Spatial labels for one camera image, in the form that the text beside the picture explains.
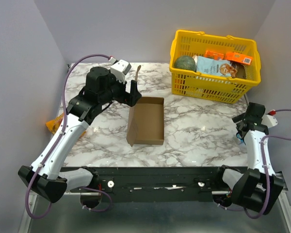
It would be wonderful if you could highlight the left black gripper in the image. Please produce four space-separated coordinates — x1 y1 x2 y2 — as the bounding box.
99 69 142 107

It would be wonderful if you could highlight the brown cardboard box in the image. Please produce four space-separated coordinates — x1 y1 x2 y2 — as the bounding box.
126 65 165 148

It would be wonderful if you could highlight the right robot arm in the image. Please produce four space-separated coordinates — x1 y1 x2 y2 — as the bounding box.
213 102 284 215

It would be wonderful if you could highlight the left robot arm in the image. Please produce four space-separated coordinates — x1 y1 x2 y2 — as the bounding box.
18 63 142 203

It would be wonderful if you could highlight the orange snack box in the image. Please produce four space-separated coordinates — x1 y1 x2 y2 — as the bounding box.
204 50 225 60

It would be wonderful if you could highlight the light blue chips bag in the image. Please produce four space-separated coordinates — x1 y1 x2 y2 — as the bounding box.
196 56 233 77

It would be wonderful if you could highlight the yellow plastic basket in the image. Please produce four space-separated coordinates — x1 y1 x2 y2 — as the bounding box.
169 30 261 103

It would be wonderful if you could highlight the orange juice carton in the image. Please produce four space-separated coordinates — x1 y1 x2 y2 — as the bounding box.
225 52 253 65

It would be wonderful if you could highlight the green round melon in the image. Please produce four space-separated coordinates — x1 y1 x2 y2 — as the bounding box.
173 55 196 72

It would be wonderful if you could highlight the orange candy bag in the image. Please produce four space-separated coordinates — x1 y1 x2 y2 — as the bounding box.
46 113 86 138

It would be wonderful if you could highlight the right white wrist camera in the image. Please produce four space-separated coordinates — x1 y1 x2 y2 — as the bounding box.
261 110 278 128

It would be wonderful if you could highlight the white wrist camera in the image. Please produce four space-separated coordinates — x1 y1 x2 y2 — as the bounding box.
261 110 278 128
110 60 131 83

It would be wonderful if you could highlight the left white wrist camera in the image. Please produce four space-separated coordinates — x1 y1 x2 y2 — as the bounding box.
110 60 131 83

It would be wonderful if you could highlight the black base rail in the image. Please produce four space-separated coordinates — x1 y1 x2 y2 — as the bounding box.
70 166 243 203

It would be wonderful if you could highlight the aluminium frame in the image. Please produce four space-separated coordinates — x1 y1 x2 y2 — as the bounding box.
18 169 291 233

